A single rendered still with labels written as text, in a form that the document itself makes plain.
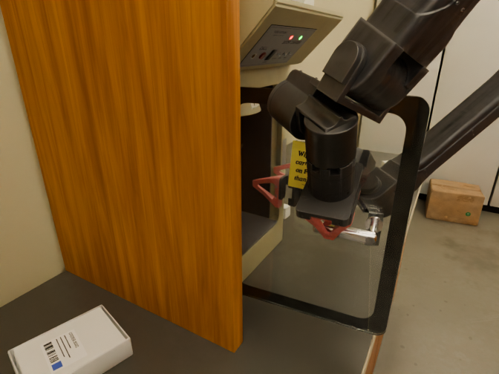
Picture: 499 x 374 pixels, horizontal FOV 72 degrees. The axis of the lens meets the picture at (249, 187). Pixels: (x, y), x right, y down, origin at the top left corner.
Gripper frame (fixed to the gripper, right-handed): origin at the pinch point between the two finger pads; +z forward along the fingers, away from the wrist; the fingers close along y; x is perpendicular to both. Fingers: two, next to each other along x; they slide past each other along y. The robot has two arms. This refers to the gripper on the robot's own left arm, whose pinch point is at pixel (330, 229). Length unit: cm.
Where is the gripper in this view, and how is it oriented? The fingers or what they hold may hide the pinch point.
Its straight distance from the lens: 52.1
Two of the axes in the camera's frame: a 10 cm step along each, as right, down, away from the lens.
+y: -3.9, 7.0, -6.1
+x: 9.1, 1.7, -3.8
